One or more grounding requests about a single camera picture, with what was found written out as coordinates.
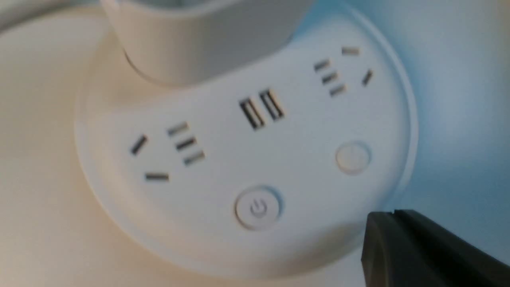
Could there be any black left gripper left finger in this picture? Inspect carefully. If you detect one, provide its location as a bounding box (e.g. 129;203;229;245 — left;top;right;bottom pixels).
361;212;439;287

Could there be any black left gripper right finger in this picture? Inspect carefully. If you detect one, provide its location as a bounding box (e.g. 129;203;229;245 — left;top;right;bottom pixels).
394;210;510;287

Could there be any white desk lamp with sockets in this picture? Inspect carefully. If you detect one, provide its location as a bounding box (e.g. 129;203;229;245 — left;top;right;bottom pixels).
75;0;418;279

